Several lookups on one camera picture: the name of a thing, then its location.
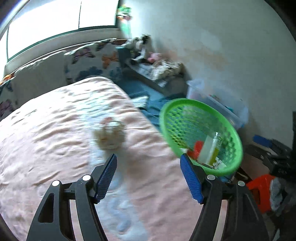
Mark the left butterfly cushion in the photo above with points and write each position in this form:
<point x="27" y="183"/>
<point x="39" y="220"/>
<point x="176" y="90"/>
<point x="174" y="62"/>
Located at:
<point x="8" y="99"/>

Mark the lime juice plastic bottle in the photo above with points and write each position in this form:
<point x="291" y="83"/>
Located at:
<point x="210" y="149"/>

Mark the crumpled patterned cloth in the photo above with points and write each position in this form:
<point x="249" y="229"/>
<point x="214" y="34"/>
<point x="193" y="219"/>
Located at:
<point x="165" y="68"/>

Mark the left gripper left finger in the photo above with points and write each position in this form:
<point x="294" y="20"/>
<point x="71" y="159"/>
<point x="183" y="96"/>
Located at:
<point x="52" y="220"/>

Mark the white tissue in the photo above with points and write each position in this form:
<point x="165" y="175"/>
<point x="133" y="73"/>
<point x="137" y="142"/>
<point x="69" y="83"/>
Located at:
<point x="109" y="134"/>

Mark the grey plush toy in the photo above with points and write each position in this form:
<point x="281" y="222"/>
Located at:
<point x="132" y="44"/>

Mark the grey plain cushion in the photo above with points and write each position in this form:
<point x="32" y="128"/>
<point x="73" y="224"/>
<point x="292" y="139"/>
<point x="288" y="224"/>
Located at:
<point x="39" y="77"/>

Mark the cow plush toy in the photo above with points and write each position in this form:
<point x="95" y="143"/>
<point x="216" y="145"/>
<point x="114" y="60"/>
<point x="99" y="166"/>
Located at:
<point x="144" y="45"/>

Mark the butterfly cushion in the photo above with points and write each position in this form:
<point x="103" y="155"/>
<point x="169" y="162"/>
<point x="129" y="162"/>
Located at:
<point x="98" y="58"/>
<point x="8" y="99"/>

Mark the clear storage box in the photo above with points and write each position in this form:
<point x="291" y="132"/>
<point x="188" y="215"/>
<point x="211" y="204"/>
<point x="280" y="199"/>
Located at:
<point x="231" y="107"/>

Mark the green plastic basket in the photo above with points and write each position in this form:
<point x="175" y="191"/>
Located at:
<point x="184" y="121"/>

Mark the red plastic stool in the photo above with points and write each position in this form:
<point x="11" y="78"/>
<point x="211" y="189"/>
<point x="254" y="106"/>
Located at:
<point x="260" y="189"/>

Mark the pink plush toy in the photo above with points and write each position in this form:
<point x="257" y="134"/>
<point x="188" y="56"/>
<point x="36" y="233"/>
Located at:
<point x="153" y="57"/>

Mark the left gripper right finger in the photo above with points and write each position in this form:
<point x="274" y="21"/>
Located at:
<point x="243" y="218"/>

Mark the red snack bag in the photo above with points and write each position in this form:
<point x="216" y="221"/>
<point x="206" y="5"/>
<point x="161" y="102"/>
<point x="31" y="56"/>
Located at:
<point x="194" y="153"/>

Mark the colourful pinwheel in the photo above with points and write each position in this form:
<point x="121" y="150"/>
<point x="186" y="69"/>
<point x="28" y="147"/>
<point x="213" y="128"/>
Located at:
<point x="124" y="13"/>

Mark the right butterfly cushion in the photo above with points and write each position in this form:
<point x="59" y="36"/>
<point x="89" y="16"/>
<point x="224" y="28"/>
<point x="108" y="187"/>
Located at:
<point x="98" y="58"/>

